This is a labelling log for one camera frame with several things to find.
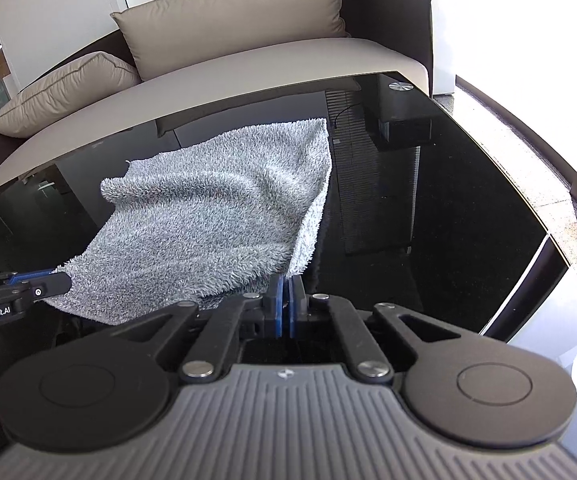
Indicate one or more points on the brown sofa with beige seat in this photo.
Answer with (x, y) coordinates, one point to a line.
(268, 70)

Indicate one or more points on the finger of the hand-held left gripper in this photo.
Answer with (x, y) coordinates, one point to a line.
(51, 286)

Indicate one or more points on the small beige cushion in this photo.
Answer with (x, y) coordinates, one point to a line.
(63, 92)

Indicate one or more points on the round metal table fitting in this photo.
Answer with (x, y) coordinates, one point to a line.
(401, 86)

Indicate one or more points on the grey fluffy towel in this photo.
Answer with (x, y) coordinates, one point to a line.
(208, 215)

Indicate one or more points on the large beige cushion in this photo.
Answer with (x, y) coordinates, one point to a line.
(233, 20)

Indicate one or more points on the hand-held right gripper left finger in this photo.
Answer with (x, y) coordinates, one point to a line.
(277, 305)

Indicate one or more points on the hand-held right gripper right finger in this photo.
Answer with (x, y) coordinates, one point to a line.
(296, 305)

